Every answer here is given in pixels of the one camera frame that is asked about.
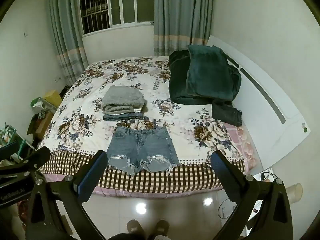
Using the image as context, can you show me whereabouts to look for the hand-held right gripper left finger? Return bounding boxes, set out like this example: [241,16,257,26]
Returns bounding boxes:
[25,150,110,240]

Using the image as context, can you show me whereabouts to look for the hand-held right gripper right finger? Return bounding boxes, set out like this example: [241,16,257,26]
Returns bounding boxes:
[210,150,293,240]

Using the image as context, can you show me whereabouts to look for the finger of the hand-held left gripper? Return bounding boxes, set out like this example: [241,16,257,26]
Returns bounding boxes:
[0,146,51,182]

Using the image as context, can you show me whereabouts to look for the frayed blue denim shorts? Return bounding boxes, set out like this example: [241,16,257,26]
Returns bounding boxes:
[106,126,180,176]

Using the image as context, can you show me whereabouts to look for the folded black pants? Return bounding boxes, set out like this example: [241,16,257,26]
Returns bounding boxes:
[211,99,242,127]

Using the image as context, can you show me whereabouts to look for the green rack with clutter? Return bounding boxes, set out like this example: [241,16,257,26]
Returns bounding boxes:
[0,122,33,163]

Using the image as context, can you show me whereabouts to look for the brown wooden stool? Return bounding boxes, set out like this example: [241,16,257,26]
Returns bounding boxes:
[26,110,55,140]

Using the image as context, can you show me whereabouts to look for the yellow cardboard box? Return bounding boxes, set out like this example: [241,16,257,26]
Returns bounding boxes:
[44,90,63,108]

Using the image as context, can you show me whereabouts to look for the person's left slipper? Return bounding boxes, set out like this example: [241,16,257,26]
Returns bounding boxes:
[127,219,144,235]

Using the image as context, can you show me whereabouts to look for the person's slipper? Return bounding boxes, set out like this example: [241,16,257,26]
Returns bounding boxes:
[127,219,144,235]
[153,219,170,236]

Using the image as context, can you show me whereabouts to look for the beige cylinder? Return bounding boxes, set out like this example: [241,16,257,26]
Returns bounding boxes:
[286,183,303,203]

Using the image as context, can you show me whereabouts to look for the folded blue jeans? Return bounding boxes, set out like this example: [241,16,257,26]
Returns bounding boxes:
[103,112,144,122]

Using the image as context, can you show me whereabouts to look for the person's right slipper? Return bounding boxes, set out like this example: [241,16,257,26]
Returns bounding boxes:
[153,219,170,236]

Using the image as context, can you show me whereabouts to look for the folded grey fleece garment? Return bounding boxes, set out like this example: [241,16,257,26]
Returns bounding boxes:
[100,85,147,114]

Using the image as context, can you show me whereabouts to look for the white headboard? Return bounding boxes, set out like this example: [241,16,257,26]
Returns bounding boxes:
[207,34,311,172]

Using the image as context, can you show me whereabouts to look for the bed with floral sheet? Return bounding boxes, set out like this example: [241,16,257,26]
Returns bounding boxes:
[37,56,258,198]

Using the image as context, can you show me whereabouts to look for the dark green plush blanket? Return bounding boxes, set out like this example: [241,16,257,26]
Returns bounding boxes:
[168,44,242,105]

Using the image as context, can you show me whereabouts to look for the grey striped curtain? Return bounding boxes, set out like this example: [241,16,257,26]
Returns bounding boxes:
[44,0,89,85]
[153,0,214,57]

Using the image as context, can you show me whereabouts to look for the window with metal bars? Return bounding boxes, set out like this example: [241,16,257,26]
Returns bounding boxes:
[76,0,156,36]

